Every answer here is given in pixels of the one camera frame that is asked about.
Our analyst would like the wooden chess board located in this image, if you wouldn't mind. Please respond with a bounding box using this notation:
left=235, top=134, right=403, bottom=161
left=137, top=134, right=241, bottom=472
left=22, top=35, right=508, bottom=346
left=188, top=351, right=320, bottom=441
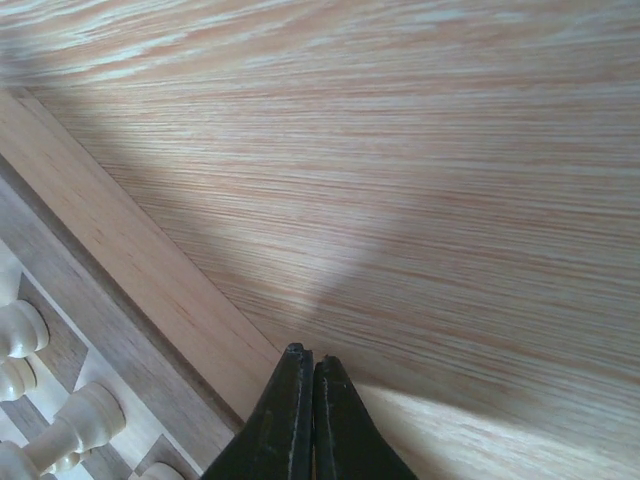
left=1, top=89, right=278, bottom=476

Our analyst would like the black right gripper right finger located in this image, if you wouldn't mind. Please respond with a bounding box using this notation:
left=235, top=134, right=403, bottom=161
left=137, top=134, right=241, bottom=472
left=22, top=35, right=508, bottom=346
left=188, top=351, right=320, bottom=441
left=313, top=356, right=416, bottom=479

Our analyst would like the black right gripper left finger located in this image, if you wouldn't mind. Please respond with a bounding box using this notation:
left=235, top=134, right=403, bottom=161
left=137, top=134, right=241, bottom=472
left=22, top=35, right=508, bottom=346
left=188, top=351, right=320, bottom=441
left=202, top=343, right=314, bottom=480

